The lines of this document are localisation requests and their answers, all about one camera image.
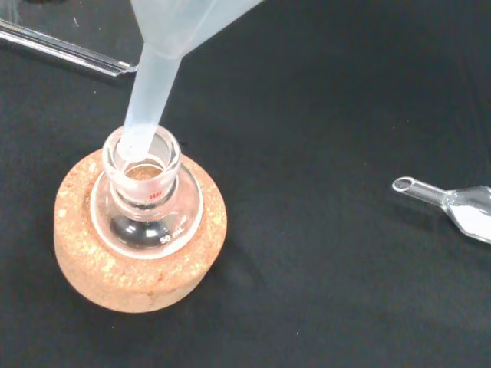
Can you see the clear round-bottom flask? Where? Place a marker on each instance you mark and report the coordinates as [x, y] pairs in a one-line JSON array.
[[170, 237]]

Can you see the black bench cloth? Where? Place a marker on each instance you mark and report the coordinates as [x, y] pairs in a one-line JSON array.
[[307, 268]]

